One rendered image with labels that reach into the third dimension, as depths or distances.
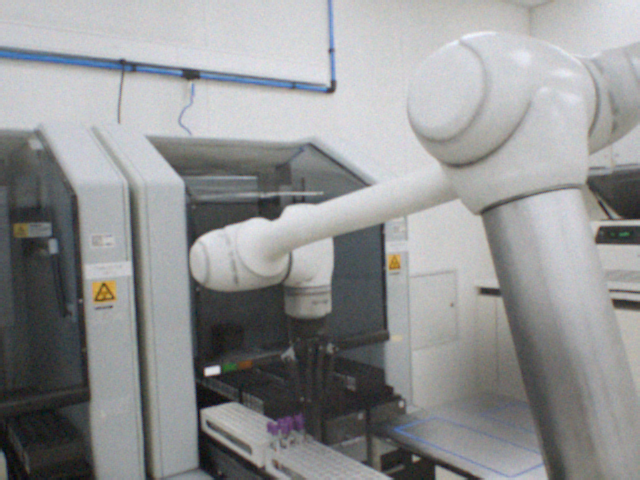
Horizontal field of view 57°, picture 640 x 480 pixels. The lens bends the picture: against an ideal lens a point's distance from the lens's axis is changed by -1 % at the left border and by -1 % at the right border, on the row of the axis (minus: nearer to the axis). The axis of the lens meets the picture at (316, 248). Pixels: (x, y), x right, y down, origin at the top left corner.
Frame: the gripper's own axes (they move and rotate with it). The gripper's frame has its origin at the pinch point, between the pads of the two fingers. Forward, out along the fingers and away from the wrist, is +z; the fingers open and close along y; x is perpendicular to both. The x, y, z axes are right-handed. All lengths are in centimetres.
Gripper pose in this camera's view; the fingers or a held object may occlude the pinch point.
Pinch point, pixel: (312, 417)
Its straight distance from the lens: 120.2
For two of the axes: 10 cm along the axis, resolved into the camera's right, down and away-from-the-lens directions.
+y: 8.2, -0.6, 5.8
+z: 0.4, 10.0, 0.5
